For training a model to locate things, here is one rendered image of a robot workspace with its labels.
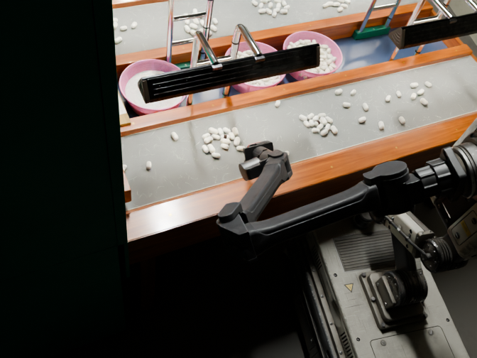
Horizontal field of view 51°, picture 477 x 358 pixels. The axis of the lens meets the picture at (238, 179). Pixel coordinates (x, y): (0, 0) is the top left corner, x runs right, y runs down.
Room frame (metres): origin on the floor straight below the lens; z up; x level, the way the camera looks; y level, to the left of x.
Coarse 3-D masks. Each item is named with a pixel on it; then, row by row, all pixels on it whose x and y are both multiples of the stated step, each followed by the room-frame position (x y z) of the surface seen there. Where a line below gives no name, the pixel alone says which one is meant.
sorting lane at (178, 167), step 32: (448, 64) 1.95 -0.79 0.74; (320, 96) 1.52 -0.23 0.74; (352, 96) 1.57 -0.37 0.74; (384, 96) 1.62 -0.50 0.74; (416, 96) 1.68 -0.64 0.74; (448, 96) 1.74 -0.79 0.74; (160, 128) 1.13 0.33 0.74; (192, 128) 1.17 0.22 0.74; (256, 128) 1.25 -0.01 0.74; (288, 128) 1.30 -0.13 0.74; (352, 128) 1.39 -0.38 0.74; (384, 128) 1.44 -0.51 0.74; (416, 128) 1.49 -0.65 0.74; (128, 160) 0.95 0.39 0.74; (160, 160) 0.99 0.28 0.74; (192, 160) 1.03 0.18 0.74; (224, 160) 1.07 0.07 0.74; (160, 192) 0.86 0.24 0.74
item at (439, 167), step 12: (444, 156) 0.76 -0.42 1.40; (420, 168) 0.73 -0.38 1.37; (432, 168) 0.73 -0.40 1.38; (444, 168) 0.73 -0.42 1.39; (456, 168) 0.72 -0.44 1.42; (432, 180) 0.70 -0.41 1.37; (444, 180) 0.70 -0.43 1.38; (456, 180) 0.70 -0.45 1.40; (432, 192) 0.69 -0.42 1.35; (444, 192) 0.69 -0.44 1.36; (456, 192) 0.70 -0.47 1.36
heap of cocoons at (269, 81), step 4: (240, 52) 1.64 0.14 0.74; (244, 52) 1.66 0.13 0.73; (248, 52) 1.65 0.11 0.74; (240, 56) 1.63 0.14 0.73; (244, 56) 1.62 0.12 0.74; (248, 56) 1.63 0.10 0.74; (276, 76) 1.56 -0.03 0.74; (256, 80) 1.50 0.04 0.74; (260, 80) 1.50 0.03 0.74; (264, 80) 1.52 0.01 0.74; (268, 80) 1.54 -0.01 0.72; (272, 80) 1.52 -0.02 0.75; (276, 80) 1.53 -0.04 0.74; (248, 84) 1.47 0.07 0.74; (252, 84) 1.49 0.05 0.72; (256, 84) 1.49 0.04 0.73; (260, 84) 1.49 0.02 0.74; (264, 84) 1.51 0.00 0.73; (268, 84) 1.50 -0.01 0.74; (272, 84) 1.51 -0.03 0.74
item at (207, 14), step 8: (168, 0) 1.45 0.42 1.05; (208, 0) 1.54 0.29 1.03; (168, 8) 1.45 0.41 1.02; (208, 8) 1.54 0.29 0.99; (168, 16) 1.45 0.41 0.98; (176, 16) 1.47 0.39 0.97; (184, 16) 1.49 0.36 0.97; (192, 16) 1.50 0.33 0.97; (200, 16) 1.52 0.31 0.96; (208, 16) 1.54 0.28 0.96; (168, 24) 1.45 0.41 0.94; (208, 24) 1.54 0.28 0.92; (168, 32) 1.45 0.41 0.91; (208, 32) 1.55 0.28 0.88; (168, 40) 1.45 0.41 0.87; (176, 40) 1.48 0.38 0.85; (184, 40) 1.49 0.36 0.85; (192, 40) 1.51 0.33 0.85; (208, 40) 1.56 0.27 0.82; (168, 48) 1.45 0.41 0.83; (168, 56) 1.45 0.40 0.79; (200, 56) 1.54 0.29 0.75; (176, 64) 1.49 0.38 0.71; (184, 64) 1.50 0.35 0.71
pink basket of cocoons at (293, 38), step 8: (304, 32) 1.85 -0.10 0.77; (312, 32) 1.86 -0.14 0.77; (288, 40) 1.78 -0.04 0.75; (296, 40) 1.82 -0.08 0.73; (320, 40) 1.86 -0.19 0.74; (328, 40) 1.85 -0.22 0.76; (336, 48) 1.81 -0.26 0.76; (336, 56) 1.78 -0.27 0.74; (336, 64) 1.74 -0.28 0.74; (296, 72) 1.63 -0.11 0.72; (304, 72) 1.61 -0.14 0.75; (312, 72) 1.61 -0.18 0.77; (328, 72) 1.64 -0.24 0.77
